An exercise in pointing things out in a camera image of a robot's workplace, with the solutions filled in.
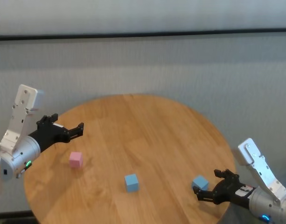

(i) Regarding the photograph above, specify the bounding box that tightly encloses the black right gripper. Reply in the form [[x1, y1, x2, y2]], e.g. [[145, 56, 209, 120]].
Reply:
[[192, 169, 253, 208]]

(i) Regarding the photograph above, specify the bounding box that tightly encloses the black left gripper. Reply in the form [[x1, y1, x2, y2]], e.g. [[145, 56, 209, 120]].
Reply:
[[28, 113, 85, 154]]

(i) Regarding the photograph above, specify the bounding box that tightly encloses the blue cube block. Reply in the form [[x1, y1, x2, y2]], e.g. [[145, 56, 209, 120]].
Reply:
[[191, 175, 209, 191], [124, 173, 140, 193]]

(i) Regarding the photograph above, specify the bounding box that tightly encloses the pink cube block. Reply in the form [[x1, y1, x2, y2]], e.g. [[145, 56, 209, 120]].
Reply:
[[69, 151, 84, 168]]

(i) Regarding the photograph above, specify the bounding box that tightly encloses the black horizontal wall rail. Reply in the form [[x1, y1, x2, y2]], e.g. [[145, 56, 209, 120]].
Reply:
[[0, 27, 286, 42]]

